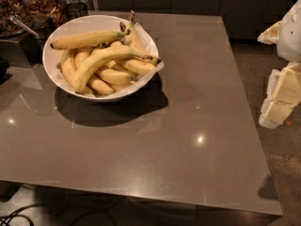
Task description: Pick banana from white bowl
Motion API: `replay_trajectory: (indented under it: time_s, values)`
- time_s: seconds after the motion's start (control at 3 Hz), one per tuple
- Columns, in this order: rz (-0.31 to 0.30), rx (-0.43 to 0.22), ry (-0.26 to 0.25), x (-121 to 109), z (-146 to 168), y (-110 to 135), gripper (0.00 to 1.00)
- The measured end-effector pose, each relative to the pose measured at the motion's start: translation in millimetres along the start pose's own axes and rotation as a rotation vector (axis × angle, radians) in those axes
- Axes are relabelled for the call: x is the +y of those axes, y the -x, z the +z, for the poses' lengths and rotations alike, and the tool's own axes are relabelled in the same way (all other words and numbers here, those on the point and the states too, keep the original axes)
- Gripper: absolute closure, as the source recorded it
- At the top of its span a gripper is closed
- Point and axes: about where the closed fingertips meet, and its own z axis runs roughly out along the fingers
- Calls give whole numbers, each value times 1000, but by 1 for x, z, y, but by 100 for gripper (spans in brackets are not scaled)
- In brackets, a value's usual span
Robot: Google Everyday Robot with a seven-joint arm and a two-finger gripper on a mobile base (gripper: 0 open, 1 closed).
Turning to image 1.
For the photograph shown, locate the dark cabinet fronts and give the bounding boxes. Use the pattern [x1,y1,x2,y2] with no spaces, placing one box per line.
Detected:
[97,0,297,40]

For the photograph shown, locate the white ceramic bowl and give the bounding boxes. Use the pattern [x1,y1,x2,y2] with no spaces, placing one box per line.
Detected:
[42,15,165,103]

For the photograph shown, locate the right lower yellow banana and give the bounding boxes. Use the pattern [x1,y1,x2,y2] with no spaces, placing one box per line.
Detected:
[119,58,155,75]

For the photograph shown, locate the black floor cables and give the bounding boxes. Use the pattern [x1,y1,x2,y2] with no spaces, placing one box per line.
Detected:
[0,202,45,226]

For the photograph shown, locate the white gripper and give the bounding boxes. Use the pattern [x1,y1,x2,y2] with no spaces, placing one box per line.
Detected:
[258,0,301,129]

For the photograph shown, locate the upright yellow banana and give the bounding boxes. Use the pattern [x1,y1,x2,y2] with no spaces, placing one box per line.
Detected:
[119,11,161,66]

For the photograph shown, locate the black mesh cup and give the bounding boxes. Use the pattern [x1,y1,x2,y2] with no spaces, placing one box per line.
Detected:
[66,2,88,20]

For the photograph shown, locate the left yellow banana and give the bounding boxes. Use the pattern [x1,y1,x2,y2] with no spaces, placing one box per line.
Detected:
[60,49,76,88]

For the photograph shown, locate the curved front yellow banana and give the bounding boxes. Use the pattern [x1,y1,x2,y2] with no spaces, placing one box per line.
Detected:
[72,45,153,93]

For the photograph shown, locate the metal scoop spoon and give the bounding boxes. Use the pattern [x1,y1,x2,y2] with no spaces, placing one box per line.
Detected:
[10,15,40,39]

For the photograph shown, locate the tray of brown snacks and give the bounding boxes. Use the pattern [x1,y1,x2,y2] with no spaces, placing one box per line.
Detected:
[27,0,68,27]

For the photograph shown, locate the middle lower yellow banana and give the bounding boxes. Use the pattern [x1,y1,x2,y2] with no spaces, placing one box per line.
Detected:
[95,67,132,85]

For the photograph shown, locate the bottom yellow banana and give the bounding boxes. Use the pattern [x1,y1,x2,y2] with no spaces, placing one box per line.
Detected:
[87,75,114,95]

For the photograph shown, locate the top long yellow banana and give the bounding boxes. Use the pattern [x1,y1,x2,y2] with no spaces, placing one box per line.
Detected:
[50,29,131,50]

